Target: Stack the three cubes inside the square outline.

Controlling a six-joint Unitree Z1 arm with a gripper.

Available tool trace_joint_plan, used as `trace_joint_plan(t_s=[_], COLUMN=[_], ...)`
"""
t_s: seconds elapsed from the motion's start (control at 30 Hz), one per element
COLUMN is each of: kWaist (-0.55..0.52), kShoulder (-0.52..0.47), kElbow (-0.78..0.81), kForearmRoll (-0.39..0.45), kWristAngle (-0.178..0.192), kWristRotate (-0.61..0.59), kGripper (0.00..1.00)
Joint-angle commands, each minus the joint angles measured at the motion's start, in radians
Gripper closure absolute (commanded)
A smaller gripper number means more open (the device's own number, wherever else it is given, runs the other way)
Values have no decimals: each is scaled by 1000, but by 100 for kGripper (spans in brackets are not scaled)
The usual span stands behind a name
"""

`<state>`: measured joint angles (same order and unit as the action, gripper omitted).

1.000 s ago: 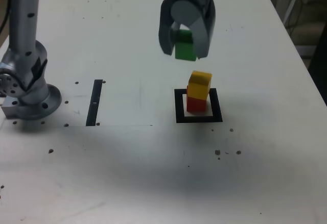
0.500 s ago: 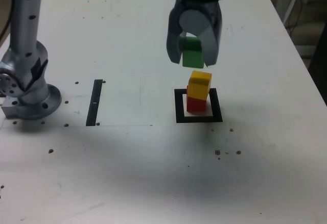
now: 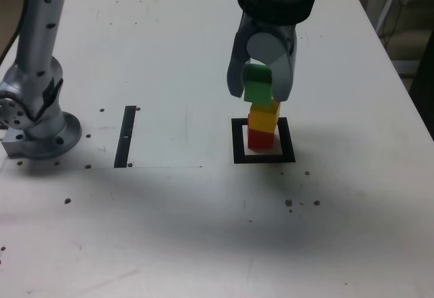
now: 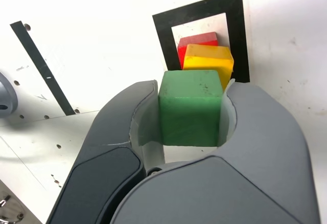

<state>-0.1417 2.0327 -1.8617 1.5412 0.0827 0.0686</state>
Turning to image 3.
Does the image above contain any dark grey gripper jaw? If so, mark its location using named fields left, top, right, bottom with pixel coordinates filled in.
left=226, top=19, right=256, bottom=98

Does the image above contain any black tape square outline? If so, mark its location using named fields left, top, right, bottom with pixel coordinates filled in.
left=231, top=117, right=296, bottom=165

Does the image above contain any black tape strip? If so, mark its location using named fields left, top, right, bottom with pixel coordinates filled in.
left=113, top=105, right=137, bottom=169

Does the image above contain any yellow cube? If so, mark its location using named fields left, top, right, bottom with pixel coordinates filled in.
left=248, top=102, right=281, bottom=133

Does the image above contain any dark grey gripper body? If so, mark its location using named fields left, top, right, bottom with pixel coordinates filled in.
left=241, top=13, right=298, bottom=54

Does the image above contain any green cube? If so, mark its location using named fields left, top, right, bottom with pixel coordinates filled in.
left=243, top=65, right=274, bottom=106

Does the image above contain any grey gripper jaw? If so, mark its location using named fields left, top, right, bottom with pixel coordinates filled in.
left=247, top=32, right=299, bottom=103

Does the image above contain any red cube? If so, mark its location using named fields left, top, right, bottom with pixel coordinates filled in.
left=247, top=113, right=275, bottom=151

